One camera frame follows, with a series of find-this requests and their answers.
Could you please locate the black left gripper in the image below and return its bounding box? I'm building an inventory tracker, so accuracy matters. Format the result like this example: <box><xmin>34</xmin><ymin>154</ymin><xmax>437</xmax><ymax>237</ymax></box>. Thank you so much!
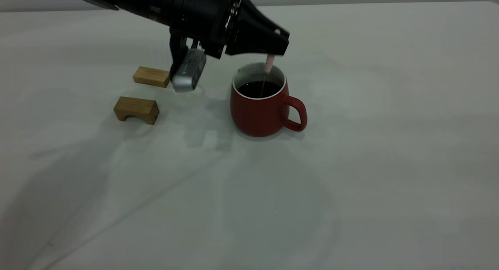
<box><xmin>225</xmin><ymin>0</ymin><xmax>291</xmax><ymax>57</ymax></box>

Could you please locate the pink handled metal spoon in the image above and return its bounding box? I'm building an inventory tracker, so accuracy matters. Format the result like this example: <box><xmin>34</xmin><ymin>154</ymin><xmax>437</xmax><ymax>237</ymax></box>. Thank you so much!
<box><xmin>259</xmin><ymin>54</ymin><xmax>276</xmax><ymax>98</ymax></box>

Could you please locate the red ceramic mug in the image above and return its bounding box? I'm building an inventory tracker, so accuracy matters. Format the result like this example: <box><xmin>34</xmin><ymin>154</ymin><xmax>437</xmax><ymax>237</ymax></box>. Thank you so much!
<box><xmin>230</xmin><ymin>62</ymin><xmax>308</xmax><ymax>138</ymax></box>

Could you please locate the dark coffee liquid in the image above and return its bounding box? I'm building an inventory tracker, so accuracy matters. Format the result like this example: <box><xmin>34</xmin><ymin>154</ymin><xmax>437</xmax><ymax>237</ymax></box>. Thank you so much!
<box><xmin>237</xmin><ymin>80</ymin><xmax>282</xmax><ymax>99</ymax></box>

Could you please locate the flat wooden block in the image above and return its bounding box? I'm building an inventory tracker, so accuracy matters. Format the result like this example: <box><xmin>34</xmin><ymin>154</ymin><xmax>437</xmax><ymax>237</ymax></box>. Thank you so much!
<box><xmin>133</xmin><ymin>66</ymin><xmax>171</xmax><ymax>88</ymax></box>

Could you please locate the arched wooden block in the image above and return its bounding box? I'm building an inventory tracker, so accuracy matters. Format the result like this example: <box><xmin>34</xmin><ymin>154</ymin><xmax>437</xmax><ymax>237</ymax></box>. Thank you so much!
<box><xmin>113</xmin><ymin>96</ymin><xmax>160</xmax><ymax>125</ymax></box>

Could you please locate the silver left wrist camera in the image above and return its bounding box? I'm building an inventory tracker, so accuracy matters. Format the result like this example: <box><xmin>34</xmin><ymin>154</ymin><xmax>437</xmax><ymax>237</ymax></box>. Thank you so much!
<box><xmin>169</xmin><ymin>28</ymin><xmax>207</xmax><ymax>93</ymax></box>

